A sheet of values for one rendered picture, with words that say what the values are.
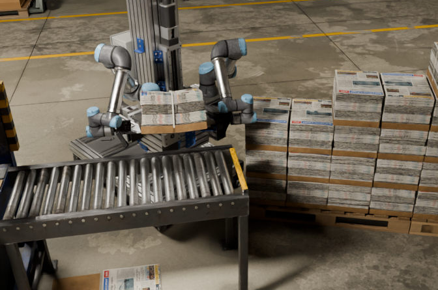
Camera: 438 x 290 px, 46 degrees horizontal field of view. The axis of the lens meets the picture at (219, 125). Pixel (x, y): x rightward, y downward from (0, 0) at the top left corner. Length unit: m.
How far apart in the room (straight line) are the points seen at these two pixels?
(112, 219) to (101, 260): 0.94
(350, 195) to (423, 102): 0.82
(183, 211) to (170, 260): 0.88
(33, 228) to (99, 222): 0.33
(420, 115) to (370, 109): 0.30
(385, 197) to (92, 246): 2.05
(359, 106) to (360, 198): 0.71
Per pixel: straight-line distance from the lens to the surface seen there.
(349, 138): 3.47
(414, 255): 3.79
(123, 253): 3.71
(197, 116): 3.03
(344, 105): 3.35
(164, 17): 3.47
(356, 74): 3.58
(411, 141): 3.51
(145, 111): 3.01
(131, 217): 2.78
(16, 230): 2.87
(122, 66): 3.12
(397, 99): 3.34
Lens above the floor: 2.50
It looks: 30 degrees down
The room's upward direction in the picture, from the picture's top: 2 degrees counter-clockwise
